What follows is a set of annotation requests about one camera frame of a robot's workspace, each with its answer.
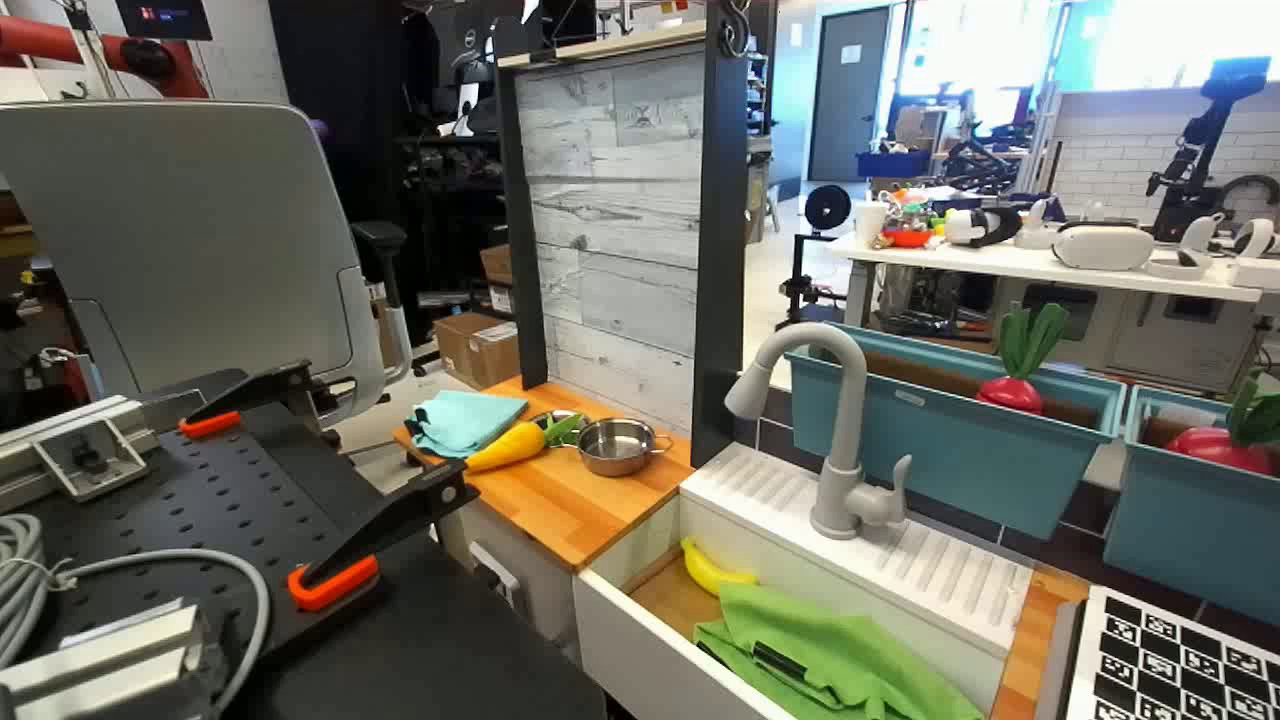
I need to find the yellow carrot plush toy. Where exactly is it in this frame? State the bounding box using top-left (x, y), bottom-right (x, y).
top-left (465, 409), bottom-right (596, 476)

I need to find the small metal pot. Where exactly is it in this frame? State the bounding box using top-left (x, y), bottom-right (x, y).
top-left (571, 417), bottom-right (668, 481)

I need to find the grey toy faucet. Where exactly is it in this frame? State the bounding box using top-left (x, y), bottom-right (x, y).
top-left (720, 318), bottom-right (921, 549)

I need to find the yellow banana toy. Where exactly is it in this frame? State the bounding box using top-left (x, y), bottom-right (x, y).
top-left (678, 537), bottom-right (761, 600)

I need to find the white toy kitchen cabinet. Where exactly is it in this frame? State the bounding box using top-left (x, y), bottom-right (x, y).
top-left (435, 495), bottom-right (582, 655)

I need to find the white toy sink unit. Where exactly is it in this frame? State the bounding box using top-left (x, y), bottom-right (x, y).
top-left (571, 438), bottom-right (1085, 720)

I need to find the colourful toy pile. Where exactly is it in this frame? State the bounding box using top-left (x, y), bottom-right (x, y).
top-left (876, 183), bottom-right (938, 252)

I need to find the red radish plush toy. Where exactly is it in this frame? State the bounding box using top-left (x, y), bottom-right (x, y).
top-left (1162, 377), bottom-right (1280, 481)
top-left (975, 300), bottom-right (1081, 417)

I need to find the grey wood-print backsplash panel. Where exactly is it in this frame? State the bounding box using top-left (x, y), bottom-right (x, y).
top-left (510, 46), bottom-right (713, 438)

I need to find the large cardboard box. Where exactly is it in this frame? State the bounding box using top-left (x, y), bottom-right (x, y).
top-left (430, 309), bottom-right (525, 391)

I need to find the small cardboard box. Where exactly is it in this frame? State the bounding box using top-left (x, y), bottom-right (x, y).
top-left (475, 238), bottom-right (521, 292)

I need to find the teal cloth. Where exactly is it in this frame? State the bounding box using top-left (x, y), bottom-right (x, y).
top-left (405, 383), bottom-right (532, 463)

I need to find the black round fan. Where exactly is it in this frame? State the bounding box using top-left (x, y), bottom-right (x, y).
top-left (799, 180), bottom-right (856, 238)

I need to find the long teal planter box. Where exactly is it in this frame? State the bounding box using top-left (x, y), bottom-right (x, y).
top-left (783, 318), bottom-right (1131, 544)

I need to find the grey door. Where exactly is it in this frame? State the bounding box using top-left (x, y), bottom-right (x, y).
top-left (808, 5), bottom-right (892, 189)

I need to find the green cloth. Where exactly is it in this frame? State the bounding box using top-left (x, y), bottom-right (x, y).
top-left (693, 581), bottom-right (989, 720)

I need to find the white background table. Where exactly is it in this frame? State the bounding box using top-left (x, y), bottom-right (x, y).
top-left (837, 237), bottom-right (1271, 365)

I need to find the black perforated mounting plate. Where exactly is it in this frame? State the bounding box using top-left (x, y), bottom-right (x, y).
top-left (24, 361), bottom-right (485, 655)

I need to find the white VR headset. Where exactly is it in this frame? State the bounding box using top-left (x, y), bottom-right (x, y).
top-left (1048, 220), bottom-right (1160, 277)

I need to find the large white panel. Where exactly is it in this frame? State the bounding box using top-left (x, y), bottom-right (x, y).
top-left (0, 95), bottom-right (393, 402)

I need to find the short teal planter box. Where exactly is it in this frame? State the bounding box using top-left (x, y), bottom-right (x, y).
top-left (1100, 383), bottom-right (1280, 632)

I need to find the black background machine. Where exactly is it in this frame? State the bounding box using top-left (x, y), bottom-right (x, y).
top-left (1142, 51), bottom-right (1277, 243)

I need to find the black-white marker calibration board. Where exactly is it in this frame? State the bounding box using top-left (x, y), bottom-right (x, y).
top-left (1062, 581), bottom-right (1280, 720)

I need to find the red pipe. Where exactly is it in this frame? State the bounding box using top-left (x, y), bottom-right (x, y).
top-left (0, 12), bottom-right (212, 98)

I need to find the black vertical frame post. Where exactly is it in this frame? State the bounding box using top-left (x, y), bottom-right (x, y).
top-left (686, 0), bottom-right (753, 471)

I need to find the small orange clamp handle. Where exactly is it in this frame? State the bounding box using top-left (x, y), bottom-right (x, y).
top-left (176, 409), bottom-right (248, 445)

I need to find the grey looped cable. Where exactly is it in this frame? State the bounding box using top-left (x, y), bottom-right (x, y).
top-left (47, 544), bottom-right (274, 717)

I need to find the aluminium extrusion rail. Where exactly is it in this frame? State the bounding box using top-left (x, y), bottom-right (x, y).
top-left (0, 391), bottom-right (150, 505)

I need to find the aluminium angle bracket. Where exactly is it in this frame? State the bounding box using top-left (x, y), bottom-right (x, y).
top-left (0, 594), bottom-right (212, 720)

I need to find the white coiled cable bundle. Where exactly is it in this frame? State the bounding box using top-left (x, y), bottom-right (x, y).
top-left (0, 513), bottom-right (52, 672)

